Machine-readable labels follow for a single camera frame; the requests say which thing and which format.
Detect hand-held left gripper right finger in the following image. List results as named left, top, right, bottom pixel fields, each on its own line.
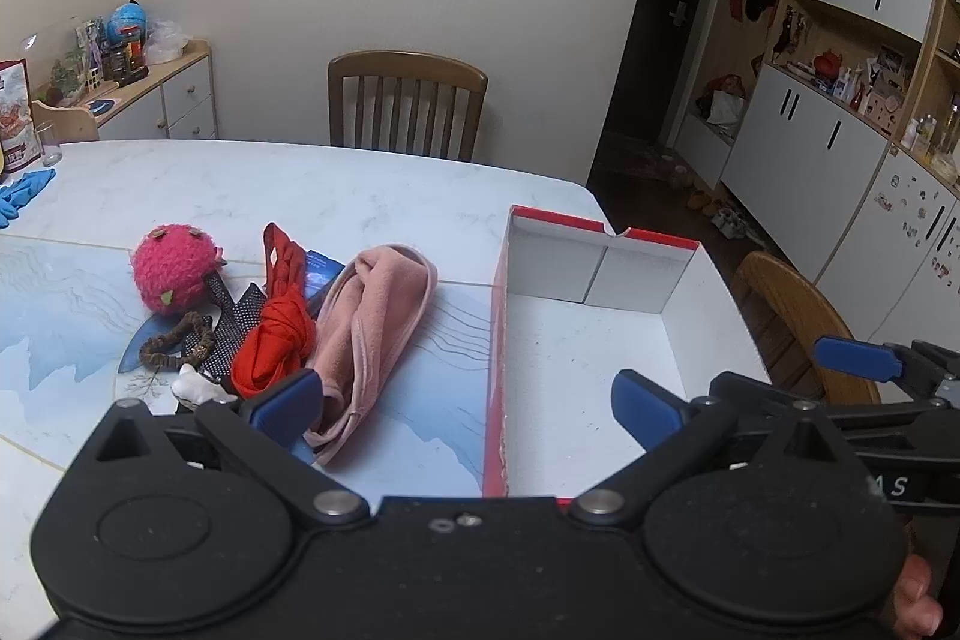
left=568, top=368, right=852, bottom=531

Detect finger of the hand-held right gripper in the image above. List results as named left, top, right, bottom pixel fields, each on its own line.
left=814, top=335, right=960, bottom=397
left=709, top=371, right=938, bottom=438

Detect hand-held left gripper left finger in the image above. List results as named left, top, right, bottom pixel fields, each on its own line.
left=94, top=368, right=370, bottom=526

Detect red cardboard box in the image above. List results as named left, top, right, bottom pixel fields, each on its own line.
left=481, top=205, right=773, bottom=502

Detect red knotted cloth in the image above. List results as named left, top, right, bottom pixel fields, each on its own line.
left=229, top=221, right=320, bottom=399

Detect small white plush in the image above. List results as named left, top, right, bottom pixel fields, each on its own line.
left=171, top=364, right=237, bottom=405

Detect black dotted pouch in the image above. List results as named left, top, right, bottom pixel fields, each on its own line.
left=196, top=272, right=267, bottom=382

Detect brown glitter scrunchie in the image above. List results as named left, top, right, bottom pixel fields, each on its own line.
left=139, top=312, right=217, bottom=373

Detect pink fleece cloth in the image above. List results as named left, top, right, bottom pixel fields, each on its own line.
left=302, top=242, right=440, bottom=467

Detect small blue box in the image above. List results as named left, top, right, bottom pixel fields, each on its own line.
left=300, top=248, right=347, bottom=311

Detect pink fuzzy plush toy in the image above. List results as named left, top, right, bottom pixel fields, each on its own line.
left=129, top=222, right=226, bottom=317

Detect person's right hand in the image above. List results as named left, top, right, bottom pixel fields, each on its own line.
left=892, top=554, right=944, bottom=637

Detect light wooden chair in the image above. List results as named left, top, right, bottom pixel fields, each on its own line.
left=733, top=250, right=883, bottom=407

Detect white fridge with magnets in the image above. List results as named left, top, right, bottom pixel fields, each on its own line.
left=814, top=145, right=960, bottom=348

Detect patterned doormat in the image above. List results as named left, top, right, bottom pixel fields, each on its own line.
left=592, top=134, right=676, bottom=184

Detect bags in cabinet niche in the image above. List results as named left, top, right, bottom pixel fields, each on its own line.
left=694, top=75, right=747, bottom=124

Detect dark wooden chair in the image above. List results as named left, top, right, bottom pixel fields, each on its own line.
left=328, top=50, right=489, bottom=163

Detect white wooden sideboard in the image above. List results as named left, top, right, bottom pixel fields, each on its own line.
left=30, top=40, right=220, bottom=142

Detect blue glove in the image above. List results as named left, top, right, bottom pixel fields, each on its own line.
left=0, top=169, right=58, bottom=226

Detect clear drinking glass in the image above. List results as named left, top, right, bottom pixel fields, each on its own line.
left=31, top=120, right=63, bottom=167

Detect small wooden chair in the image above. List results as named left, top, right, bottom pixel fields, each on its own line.
left=30, top=98, right=102, bottom=142

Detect dark jars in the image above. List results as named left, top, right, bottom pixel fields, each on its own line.
left=97, top=36, right=149, bottom=86

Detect clear plastic bag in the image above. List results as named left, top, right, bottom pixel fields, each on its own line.
left=142, top=19, right=190, bottom=65

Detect red and white packet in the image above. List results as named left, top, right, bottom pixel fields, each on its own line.
left=0, top=59, right=44, bottom=174

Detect blue ball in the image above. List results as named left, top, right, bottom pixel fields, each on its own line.
left=107, top=1, right=151, bottom=45

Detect white wall cabinet unit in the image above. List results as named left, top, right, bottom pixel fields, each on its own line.
left=675, top=0, right=960, bottom=281

